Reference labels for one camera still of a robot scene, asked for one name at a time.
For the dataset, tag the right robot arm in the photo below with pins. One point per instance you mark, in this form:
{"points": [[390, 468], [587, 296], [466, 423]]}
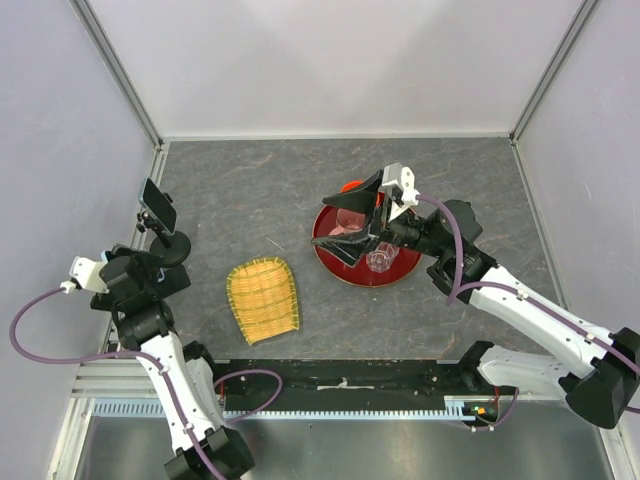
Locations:
{"points": [[593, 370]]}

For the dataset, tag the slotted cable duct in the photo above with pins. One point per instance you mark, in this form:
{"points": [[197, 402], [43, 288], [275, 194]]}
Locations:
{"points": [[452, 411]]}

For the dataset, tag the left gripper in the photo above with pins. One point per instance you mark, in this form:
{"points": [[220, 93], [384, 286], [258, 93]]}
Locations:
{"points": [[148, 266]]}

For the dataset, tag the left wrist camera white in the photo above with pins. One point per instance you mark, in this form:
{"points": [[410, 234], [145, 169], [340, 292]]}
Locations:
{"points": [[84, 274]]}

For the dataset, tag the blue case phone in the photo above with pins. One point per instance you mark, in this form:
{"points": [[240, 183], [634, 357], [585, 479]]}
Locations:
{"points": [[116, 260]]}

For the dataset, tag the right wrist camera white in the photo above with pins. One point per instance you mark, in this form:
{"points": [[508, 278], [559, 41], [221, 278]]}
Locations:
{"points": [[398, 185]]}

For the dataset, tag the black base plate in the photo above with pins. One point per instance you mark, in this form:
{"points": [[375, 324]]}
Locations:
{"points": [[346, 385]]}

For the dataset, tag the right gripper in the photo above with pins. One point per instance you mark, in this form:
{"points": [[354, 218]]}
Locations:
{"points": [[362, 199]]}

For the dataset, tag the clear glass tumbler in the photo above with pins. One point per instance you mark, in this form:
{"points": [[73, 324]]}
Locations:
{"points": [[382, 257]]}

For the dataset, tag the left aluminium frame post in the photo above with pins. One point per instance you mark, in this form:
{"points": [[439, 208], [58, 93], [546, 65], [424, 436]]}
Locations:
{"points": [[96, 31]]}

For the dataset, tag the black phone teal case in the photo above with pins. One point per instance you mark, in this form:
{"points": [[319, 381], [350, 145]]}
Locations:
{"points": [[158, 206]]}

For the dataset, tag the black folding phone stand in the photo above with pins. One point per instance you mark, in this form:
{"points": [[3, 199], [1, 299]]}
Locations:
{"points": [[172, 280]]}

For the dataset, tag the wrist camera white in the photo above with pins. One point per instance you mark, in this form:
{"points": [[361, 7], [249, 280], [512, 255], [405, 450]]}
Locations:
{"points": [[84, 274], [398, 185]]}

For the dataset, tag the yellow bamboo basket tray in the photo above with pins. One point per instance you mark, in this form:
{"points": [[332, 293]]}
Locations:
{"points": [[263, 298]]}

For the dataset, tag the red round tray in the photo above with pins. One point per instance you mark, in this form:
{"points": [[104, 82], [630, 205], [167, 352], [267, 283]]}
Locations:
{"points": [[360, 275]]}

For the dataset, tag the right aluminium frame post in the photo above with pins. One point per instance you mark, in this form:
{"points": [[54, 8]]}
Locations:
{"points": [[566, 45]]}

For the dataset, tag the pink ghost mug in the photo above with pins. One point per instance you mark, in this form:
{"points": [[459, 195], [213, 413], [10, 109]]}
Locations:
{"points": [[347, 222]]}

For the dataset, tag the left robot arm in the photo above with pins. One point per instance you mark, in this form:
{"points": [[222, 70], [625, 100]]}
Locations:
{"points": [[182, 377]]}

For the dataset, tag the aluminium frame post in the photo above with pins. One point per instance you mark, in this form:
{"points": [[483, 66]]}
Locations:
{"points": [[566, 45], [96, 31]]}

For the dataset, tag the black round base phone stand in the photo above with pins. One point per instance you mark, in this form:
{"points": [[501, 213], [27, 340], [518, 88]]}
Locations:
{"points": [[172, 249]]}

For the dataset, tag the orange bowl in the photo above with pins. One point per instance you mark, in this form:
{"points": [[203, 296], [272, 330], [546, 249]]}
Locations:
{"points": [[351, 186]]}

